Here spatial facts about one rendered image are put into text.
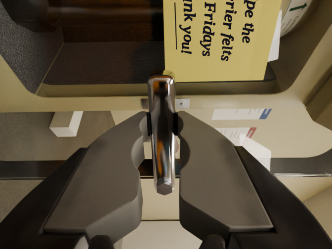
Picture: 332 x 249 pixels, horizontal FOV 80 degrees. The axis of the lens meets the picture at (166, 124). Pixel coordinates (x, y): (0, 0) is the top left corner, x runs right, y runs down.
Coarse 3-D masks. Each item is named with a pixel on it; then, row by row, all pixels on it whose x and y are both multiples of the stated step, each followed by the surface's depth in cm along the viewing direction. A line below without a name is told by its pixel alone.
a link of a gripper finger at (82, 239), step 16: (80, 160) 8; (48, 176) 8; (64, 176) 8; (32, 192) 7; (48, 192) 7; (16, 208) 6; (32, 208) 6; (48, 208) 6; (0, 224) 6; (16, 224) 6; (32, 224) 6; (0, 240) 6; (16, 240) 6; (32, 240) 6; (48, 240) 6; (64, 240) 6; (80, 240) 6
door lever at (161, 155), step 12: (156, 72) 11; (168, 72) 11; (156, 84) 11; (168, 84) 11; (156, 96) 11; (168, 96) 11; (156, 108) 11; (168, 108) 11; (156, 120) 12; (168, 120) 12; (156, 132) 12; (168, 132) 12; (156, 144) 13; (168, 144) 13; (156, 156) 13; (168, 156) 13; (156, 168) 14; (168, 168) 14; (156, 180) 14; (168, 180) 14; (168, 192) 14
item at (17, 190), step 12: (0, 180) 31; (12, 180) 34; (24, 180) 36; (36, 180) 40; (0, 192) 31; (12, 192) 34; (24, 192) 36; (0, 204) 31; (12, 204) 34; (0, 216) 31; (120, 240) 106
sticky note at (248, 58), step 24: (168, 0) 13; (192, 0) 13; (216, 0) 13; (240, 0) 13; (264, 0) 13; (168, 24) 14; (192, 24) 14; (216, 24) 14; (240, 24) 14; (264, 24) 14; (168, 48) 14; (192, 48) 14; (216, 48) 14; (240, 48) 14; (264, 48) 14; (192, 72) 15; (216, 72) 15; (240, 72) 15; (264, 72) 15
